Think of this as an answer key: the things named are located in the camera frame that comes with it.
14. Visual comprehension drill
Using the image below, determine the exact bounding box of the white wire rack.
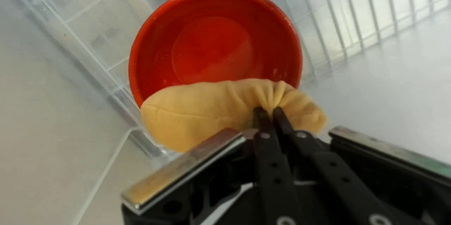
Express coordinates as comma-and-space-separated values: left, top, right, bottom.
292, 0, 451, 77

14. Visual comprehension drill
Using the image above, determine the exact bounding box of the red bowl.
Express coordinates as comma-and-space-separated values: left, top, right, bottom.
128, 0, 303, 108

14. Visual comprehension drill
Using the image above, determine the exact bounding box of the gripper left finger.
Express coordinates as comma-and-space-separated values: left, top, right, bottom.
121, 107, 301, 225

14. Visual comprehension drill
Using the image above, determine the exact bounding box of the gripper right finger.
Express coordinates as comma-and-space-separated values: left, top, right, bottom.
273, 107, 451, 225

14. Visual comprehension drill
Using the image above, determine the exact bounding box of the tan plush bread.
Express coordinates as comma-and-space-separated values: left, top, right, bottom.
140, 79, 327, 153

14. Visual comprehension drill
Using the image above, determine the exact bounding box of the clear plastic tray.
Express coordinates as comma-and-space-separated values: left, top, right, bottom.
0, 0, 317, 160

